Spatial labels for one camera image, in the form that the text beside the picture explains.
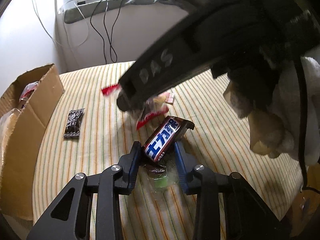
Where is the green candy clear wrapper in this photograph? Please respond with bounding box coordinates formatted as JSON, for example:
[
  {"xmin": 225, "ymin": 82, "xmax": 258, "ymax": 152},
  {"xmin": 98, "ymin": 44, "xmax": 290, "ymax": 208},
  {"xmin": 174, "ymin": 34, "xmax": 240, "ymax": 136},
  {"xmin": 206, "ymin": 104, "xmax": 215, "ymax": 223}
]
[{"xmin": 143, "ymin": 159, "xmax": 178, "ymax": 192}]

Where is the white cable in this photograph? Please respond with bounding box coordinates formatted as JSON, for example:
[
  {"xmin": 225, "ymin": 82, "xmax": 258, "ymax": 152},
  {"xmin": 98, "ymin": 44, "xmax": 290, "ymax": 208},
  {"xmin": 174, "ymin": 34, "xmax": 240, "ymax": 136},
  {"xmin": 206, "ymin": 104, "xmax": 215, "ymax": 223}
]
[{"xmin": 30, "ymin": 0, "xmax": 91, "ymax": 48}]

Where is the right hand white glove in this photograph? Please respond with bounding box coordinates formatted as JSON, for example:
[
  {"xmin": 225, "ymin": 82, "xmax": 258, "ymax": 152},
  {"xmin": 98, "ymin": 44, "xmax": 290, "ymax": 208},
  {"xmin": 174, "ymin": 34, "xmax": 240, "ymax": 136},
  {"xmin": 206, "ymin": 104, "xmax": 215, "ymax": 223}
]
[{"xmin": 223, "ymin": 57, "xmax": 319, "ymax": 166}]

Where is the grey window sill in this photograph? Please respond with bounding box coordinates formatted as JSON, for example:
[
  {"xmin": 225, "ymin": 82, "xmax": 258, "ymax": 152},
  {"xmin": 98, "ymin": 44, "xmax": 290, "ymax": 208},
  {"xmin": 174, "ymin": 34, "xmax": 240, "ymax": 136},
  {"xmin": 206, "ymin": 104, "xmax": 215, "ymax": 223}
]
[{"xmin": 63, "ymin": 0, "xmax": 175, "ymax": 24}]

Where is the pink snack packet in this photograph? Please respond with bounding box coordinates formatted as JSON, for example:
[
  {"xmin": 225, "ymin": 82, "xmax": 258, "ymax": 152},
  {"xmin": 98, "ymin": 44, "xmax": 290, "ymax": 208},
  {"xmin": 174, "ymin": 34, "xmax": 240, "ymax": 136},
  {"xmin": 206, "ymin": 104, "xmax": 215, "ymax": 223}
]
[{"xmin": 159, "ymin": 92, "xmax": 175, "ymax": 105}]

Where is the red clear snack packet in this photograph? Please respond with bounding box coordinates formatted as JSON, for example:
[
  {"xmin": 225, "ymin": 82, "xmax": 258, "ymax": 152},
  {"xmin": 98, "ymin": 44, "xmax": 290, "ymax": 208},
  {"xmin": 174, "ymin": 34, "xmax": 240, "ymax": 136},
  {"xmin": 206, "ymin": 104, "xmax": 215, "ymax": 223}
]
[{"xmin": 101, "ymin": 84, "xmax": 169, "ymax": 130}]

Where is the brown cardboard box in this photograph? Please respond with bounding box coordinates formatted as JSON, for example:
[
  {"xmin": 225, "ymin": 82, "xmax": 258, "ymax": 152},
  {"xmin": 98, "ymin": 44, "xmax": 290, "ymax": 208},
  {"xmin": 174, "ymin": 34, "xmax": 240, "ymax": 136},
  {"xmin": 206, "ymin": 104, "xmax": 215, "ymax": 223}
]
[{"xmin": 1, "ymin": 64, "xmax": 64, "ymax": 220}]

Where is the black cream candy packet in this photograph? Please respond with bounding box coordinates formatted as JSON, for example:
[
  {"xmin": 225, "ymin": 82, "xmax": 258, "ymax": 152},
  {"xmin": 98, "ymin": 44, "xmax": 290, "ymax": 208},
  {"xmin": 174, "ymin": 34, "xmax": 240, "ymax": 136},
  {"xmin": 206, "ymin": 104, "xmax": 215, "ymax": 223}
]
[{"xmin": 63, "ymin": 108, "xmax": 85, "ymax": 139}]

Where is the Snickers bar brown wrapper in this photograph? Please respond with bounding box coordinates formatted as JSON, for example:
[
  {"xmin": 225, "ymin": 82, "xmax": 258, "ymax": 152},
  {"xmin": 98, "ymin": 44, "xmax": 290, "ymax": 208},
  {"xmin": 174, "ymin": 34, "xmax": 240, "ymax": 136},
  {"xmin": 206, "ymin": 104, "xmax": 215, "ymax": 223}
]
[{"xmin": 144, "ymin": 116, "xmax": 195, "ymax": 163}]

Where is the red dates snack bag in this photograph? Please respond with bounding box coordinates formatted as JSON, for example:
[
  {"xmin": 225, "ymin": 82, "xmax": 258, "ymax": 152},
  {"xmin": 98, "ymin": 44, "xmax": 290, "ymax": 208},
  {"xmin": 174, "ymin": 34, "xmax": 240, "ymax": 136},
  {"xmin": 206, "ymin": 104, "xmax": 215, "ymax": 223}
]
[{"xmin": 19, "ymin": 81, "xmax": 39, "ymax": 106}]

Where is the striped tablecloth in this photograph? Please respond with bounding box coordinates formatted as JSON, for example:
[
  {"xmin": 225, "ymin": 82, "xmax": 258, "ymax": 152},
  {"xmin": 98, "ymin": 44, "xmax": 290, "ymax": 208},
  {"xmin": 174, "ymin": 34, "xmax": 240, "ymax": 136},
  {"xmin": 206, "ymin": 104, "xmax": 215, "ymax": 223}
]
[{"xmin": 33, "ymin": 62, "xmax": 302, "ymax": 239}]

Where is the black cable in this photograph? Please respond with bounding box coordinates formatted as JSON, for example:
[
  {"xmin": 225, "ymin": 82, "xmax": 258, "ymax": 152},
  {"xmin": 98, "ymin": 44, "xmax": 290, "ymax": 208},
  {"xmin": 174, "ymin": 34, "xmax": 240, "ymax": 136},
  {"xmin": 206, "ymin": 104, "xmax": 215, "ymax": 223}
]
[{"xmin": 89, "ymin": 0, "xmax": 153, "ymax": 65}]

